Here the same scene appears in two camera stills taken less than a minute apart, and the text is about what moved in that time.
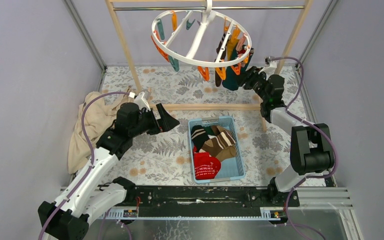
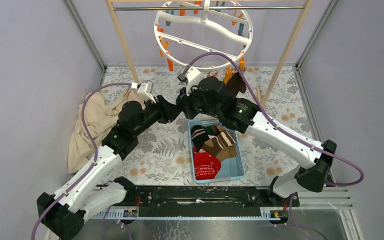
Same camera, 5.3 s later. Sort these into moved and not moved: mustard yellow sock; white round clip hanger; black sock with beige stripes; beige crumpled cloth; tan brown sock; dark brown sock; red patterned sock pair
Moved: white round clip hanger; dark brown sock; mustard yellow sock
Not moved: tan brown sock; black sock with beige stripes; beige crumpled cloth; red patterned sock pair
